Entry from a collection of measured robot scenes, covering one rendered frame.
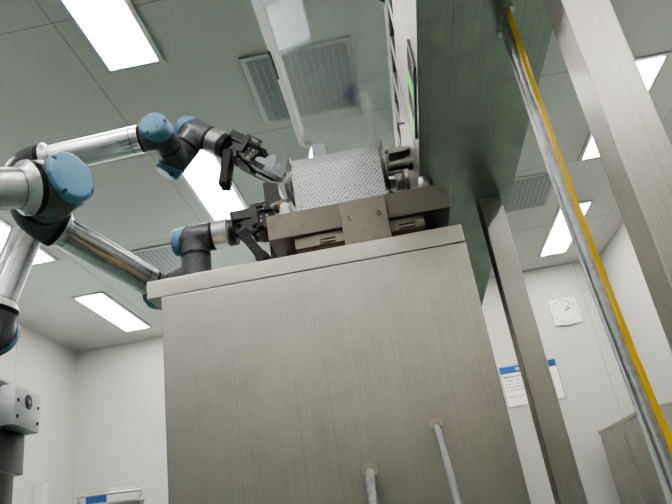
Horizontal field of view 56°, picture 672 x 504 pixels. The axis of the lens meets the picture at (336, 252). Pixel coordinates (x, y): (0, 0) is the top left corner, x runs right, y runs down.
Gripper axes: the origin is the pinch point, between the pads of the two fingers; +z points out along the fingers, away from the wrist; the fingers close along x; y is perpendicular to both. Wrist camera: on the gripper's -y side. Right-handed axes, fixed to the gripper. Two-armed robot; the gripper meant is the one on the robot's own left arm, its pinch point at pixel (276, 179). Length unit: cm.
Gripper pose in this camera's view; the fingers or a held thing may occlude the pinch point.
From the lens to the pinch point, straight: 176.2
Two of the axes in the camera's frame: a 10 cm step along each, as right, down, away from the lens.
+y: 5.2, -8.1, 2.7
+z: 8.4, 4.4, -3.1
